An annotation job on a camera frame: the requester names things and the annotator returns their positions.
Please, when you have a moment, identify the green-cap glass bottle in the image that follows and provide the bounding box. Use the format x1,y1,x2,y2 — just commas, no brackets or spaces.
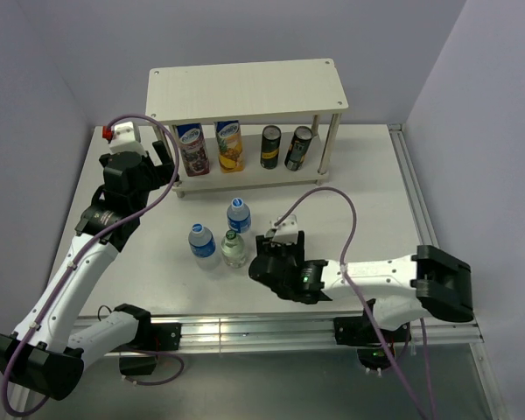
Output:
220,230,247,269

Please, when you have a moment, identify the black Schweppes can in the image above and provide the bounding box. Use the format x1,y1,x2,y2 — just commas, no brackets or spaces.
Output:
260,125,282,170
284,126,313,172

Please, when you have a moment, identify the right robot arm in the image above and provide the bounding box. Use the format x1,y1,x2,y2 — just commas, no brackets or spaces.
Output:
248,229,474,341

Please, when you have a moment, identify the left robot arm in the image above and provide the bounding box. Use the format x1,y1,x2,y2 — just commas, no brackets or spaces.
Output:
0,141,175,401

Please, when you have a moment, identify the white two-tier shelf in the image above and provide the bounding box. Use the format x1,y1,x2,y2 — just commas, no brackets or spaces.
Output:
145,58,348,198

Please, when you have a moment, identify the rear Pocari water bottle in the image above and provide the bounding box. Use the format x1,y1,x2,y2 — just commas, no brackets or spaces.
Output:
227,198,251,234

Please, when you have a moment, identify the pocari water bottle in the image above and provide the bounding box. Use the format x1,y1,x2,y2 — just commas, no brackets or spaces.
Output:
227,198,251,234
188,223,219,270

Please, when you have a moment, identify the grape juice carton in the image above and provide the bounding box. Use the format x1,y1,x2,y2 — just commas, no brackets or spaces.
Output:
175,123,210,177

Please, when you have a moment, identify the front Pocari water bottle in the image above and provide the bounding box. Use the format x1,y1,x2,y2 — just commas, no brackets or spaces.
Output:
188,223,219,270

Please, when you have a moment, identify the pineapple juice carton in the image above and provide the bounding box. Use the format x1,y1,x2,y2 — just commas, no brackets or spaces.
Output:
214,121,245,173

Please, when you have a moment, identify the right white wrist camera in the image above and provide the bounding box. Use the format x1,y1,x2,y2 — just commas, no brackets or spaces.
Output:
264,214,299,245

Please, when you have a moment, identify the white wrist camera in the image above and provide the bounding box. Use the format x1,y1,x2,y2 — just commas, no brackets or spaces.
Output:
101,122,146,156
264,214,299,245

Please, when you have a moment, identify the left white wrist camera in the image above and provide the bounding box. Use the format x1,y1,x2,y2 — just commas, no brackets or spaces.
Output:
101,122,146,156

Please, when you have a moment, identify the aluminium front rail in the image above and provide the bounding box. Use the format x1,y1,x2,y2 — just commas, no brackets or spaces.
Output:
152,311,484,354

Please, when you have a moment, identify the aluminium rail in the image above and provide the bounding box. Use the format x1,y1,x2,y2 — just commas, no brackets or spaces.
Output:
152,311,484,354
387,123,459,310

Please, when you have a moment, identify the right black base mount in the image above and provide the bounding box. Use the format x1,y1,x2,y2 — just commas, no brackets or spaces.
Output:
333,315,411,371

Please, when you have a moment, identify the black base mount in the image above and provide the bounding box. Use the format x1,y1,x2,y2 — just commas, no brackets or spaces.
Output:
117,322,182,384
333,315,411,371

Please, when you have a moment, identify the aluminium right side rail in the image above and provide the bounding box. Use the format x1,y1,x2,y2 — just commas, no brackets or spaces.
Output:
387,123,459,310

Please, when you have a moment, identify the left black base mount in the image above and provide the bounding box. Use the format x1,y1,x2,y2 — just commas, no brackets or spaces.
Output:
117,322,182,384

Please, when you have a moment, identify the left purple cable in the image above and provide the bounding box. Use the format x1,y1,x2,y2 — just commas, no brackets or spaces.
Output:
0,114,185,417

